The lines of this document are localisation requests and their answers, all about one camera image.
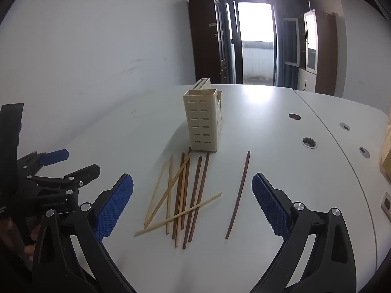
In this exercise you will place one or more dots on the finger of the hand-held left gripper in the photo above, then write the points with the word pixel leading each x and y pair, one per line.
pixel 85 172
pixel 55 156

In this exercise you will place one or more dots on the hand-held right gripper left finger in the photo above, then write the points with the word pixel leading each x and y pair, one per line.
pixel 114 207

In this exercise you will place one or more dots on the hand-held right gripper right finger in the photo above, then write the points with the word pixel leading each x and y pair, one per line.
pixel 270 207

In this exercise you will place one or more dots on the dark brown chopstick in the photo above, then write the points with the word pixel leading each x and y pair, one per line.
pixel 241 195

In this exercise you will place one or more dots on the group of mixed wooden chopsticks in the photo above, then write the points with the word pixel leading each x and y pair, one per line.
pixel 193 195

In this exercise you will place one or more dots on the cream slotted utensil holder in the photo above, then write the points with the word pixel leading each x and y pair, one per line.
pixel 201 122

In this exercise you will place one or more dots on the person's left hand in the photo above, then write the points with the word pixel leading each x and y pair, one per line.
pixel 29 251

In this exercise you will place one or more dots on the white power socket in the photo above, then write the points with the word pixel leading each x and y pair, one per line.
pixel 386 203

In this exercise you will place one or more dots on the brown paper bag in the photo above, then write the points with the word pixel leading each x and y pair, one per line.
pixel 387 158

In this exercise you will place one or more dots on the brown cabinet with glass doors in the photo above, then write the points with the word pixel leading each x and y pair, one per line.
pixel 323 52

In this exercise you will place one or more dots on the dark blue curtain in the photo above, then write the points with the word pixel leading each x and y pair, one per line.
pixel 278 36

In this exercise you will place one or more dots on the dark brown tall cabinet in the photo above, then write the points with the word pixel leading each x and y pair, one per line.
pixel 204 42

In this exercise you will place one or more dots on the glass balcony door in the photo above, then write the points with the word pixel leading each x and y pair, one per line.
pixel 255 21

